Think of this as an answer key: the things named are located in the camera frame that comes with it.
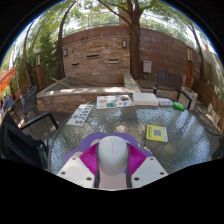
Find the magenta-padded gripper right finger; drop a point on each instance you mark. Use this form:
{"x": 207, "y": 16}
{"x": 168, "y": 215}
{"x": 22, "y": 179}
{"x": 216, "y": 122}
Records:
{"x": 149, "y": 170}

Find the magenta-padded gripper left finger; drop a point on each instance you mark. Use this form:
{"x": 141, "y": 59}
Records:
{"x": 76, "y": 170}

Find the white computer mouse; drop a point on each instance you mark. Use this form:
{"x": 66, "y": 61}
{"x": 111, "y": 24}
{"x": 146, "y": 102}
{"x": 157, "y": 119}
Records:
{"x": 112, "y": 155}

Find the yellow printed card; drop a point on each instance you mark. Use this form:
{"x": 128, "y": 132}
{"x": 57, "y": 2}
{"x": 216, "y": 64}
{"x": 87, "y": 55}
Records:
{"x": 156, "y": 133}

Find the white lettered plate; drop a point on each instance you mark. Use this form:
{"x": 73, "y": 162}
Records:
{"x": 80, "y": 115}

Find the black armchair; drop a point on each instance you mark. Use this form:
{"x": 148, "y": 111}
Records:
{"x": 16, "y": 140}
{"x": 218, "y": 146}

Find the white and blue book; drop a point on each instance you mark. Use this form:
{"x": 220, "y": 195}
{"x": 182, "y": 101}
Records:
{"x": 165, "y": 101}

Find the green plastic bottle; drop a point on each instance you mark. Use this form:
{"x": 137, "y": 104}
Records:
{"x": 178, "y": 106}

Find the colourful printed sheet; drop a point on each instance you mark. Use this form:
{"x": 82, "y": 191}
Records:
{"x": 114, "y": 101}

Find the black mesh chair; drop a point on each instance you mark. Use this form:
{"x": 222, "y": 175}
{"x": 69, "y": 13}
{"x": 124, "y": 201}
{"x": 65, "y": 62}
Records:
{"x": 29, "y": 101}

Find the wooden plank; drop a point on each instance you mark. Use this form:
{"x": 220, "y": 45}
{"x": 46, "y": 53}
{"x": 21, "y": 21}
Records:
{"x": 61, "y": 82}

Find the orange umbrella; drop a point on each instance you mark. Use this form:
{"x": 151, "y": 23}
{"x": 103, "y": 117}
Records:
{"x": 6, "y": 79}

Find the thick tree trunk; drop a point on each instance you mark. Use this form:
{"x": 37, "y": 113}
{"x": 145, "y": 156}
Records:
{"x": 135, "y": 50}

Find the thin curved tree trunk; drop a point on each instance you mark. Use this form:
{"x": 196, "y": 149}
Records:
{"x": 60, "y": 50}

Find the grey wall box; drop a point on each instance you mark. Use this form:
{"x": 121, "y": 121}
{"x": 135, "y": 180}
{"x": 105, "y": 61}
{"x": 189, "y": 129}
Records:
{"x": 147, "y": 66}

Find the wooden lamp post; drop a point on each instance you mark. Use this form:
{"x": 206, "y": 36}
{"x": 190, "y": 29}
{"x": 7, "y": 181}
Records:
{"x": 39, "y": 71}
{"x": 189, "y": 66}

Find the black wall lamp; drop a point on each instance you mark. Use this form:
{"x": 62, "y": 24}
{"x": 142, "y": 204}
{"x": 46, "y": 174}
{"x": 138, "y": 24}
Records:
{"x": 65, "y": 52}
{"x": 124, "y": 43}

